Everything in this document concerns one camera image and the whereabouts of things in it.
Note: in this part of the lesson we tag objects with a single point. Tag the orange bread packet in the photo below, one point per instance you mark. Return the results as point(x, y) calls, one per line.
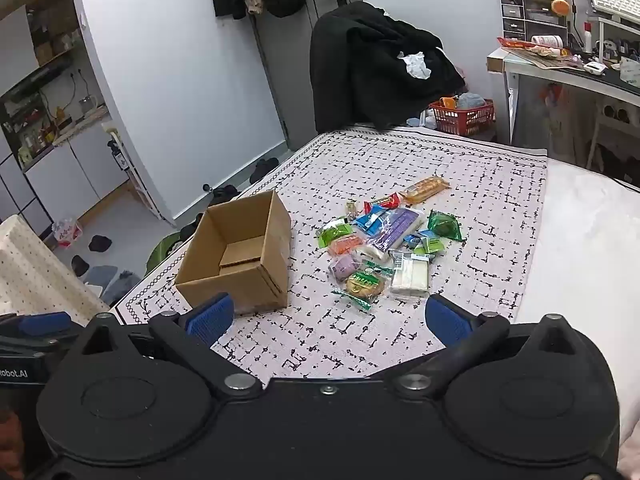
point(425, 189)

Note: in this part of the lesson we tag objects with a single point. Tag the white small device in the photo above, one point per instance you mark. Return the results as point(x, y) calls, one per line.
point(595, 67)

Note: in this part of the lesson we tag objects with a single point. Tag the orange round toy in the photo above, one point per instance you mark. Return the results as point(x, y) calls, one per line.
point(561, 7)

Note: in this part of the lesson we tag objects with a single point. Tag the blue grey floor mat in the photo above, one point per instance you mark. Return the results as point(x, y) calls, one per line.
point(100, 275)

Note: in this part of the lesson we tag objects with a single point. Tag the black slipper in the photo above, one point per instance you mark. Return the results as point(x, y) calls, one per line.
point(80, 265)
point(100, 243)

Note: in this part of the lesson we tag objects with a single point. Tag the white monitor stand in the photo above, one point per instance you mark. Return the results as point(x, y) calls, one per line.
point(615, 27)

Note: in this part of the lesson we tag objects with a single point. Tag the cream dotted cloth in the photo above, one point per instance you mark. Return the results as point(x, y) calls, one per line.
point(35, 270)

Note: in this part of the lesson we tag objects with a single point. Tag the pack of water bottles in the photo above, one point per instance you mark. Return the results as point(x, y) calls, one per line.
point(67, 232)

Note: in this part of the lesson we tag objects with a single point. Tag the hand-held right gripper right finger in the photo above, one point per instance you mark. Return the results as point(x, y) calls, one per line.
point(447, 320)

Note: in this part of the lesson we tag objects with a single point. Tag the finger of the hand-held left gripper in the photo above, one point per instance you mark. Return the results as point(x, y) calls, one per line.
point(47, 323)

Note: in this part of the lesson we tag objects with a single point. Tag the red plastic basket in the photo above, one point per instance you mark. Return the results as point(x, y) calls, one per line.
point(465, 120)

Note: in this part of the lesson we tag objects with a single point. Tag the light green snack packet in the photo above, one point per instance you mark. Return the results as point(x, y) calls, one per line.
point(334, 232)

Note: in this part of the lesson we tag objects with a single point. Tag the round cake packet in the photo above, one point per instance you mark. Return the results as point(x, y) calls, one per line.
point(364, 285)

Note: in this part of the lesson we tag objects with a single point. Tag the red snack bag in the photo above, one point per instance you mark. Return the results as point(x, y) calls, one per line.
point(530, 50)

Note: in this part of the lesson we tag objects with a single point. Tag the small clear snack packet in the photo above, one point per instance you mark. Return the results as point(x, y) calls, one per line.
point(351, 207)

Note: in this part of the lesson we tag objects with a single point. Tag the white keyboard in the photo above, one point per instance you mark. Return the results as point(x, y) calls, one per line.
point(612, 0)

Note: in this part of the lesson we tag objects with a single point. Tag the white bottle red cap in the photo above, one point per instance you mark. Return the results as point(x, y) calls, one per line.
point(587, 37)

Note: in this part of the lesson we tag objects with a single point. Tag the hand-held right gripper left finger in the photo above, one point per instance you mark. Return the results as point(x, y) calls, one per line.
point(209, 319)

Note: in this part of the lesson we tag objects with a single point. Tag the red snack bar packet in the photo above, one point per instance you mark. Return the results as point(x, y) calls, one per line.
point(382, 203)

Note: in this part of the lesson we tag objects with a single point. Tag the green white snack packet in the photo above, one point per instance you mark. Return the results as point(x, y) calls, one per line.
point(376, 266)

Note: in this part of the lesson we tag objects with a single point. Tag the grey drawer organizer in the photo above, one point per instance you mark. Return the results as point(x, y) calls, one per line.
point(515, 10)

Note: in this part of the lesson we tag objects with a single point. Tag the grey door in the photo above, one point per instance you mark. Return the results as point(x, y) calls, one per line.
point(295, 60)

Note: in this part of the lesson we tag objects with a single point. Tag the white narrow rack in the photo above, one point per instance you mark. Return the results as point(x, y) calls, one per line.
point(132, 175)

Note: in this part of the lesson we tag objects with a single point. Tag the white crumpled cloth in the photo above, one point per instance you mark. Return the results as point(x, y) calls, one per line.
point(415, 65)

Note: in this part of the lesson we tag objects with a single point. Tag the green leaf floor mat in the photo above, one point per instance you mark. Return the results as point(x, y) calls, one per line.
point(162, 255)

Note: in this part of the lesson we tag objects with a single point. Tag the white desk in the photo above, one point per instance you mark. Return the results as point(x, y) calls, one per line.
point(530, 67)

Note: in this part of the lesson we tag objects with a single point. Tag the blue green candy packet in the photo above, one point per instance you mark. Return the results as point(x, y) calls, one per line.
point(412, 241)

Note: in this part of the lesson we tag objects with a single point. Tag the white wafer packet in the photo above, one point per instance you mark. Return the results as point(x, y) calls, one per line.
point(410, 275)

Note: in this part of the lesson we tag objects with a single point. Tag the printed white blanket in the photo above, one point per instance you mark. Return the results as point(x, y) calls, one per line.
point(325, 170)

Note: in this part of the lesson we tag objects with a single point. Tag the blue grey cloth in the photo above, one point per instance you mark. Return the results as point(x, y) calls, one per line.
point(471, 101)

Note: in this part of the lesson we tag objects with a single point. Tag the bright orange snack packet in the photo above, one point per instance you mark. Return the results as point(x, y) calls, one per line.
point(347, 245)

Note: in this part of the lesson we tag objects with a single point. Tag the blue snack packet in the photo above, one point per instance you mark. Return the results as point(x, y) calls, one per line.
point(369, 220)

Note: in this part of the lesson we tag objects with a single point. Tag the round purple snack packet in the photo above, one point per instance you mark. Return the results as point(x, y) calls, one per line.
point(345, 266)

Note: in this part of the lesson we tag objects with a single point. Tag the white kitchen cabinet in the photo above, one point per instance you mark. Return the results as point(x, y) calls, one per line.
point(60, 175)

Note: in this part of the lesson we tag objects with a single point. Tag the black coat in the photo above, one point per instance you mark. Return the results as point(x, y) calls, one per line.
point(360, 60)

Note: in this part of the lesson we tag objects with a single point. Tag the long purple snack packet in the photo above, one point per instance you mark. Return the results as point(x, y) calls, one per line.
point(397, 225)

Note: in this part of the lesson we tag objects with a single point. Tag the grey fluffy rug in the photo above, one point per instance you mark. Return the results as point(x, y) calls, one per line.
point(122, 287)

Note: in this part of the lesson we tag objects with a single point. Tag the black clog shoe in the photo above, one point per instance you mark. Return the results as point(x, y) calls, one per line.
point(263, 170)
point(223, 195)

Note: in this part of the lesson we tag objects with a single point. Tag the dark green snack packet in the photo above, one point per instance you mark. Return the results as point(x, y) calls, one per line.
point(444, 225)

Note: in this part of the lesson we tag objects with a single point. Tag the cluttered kitchen shelf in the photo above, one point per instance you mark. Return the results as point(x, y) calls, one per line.
point(30, 125)

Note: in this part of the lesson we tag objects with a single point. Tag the black spray bottle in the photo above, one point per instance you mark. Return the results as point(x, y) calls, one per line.
point(116, 156)

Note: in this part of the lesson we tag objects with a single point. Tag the brown cardboard box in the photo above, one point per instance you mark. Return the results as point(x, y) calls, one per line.
point(270, 242)

